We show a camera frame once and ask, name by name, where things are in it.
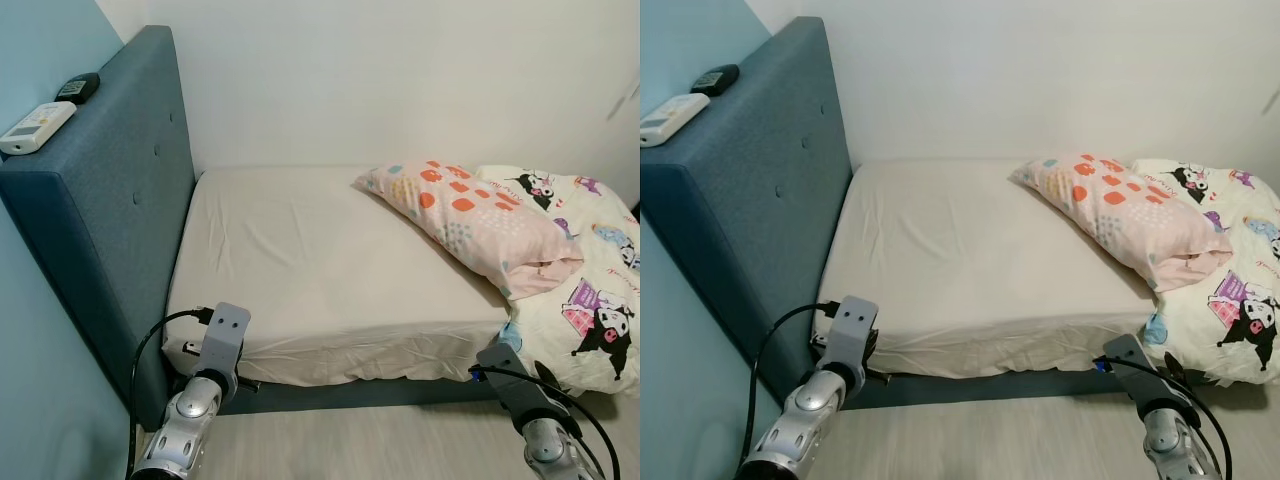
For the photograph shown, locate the beige sheeted mattress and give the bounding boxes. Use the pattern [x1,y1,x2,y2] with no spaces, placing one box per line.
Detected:
[815,157,1166,379]
[163,165,521,386]

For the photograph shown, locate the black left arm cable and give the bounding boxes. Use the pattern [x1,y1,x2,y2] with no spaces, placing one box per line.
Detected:
[127,308,213,476]
[748,302,839,471]

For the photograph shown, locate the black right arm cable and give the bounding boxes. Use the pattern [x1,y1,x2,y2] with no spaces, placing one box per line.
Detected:
[468,365,621,480]
[1092,355,1236,480]

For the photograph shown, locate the white remote control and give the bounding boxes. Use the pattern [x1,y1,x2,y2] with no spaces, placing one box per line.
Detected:
[0,100,78,156]
[640,92,711,148]

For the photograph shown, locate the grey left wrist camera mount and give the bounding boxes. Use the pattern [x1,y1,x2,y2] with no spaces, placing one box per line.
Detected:
[828,296,879,373]
[200,302,251,379]

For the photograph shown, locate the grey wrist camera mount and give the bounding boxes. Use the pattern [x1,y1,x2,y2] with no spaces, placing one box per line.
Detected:
[200,302,251,379]
[476,342,546,406]
[828,296,879,373]
[1100,333,1166,401]

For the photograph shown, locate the small black device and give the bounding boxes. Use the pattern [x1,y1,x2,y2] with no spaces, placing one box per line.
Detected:
[55,72,101,105]
[690,64,741,98]

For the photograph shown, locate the blue upholstered bed headboard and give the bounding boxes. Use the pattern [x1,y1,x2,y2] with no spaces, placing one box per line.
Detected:
[640,17,854,406]
[0,25,201,431]

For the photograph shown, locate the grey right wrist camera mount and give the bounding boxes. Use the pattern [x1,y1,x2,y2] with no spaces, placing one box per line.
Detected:
[1100,333,1166,401]
[476,342,546,406]

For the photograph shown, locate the pink spotted pillow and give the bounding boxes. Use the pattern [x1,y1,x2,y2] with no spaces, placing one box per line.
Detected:
[1010,152,1236,293]
[353,160,586,301]

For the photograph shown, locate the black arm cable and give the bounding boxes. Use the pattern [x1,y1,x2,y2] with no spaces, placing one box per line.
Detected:
[1092,355,1236,480]
[127,308,213,476]
[468,365,621,480]
[748,302,839,471]

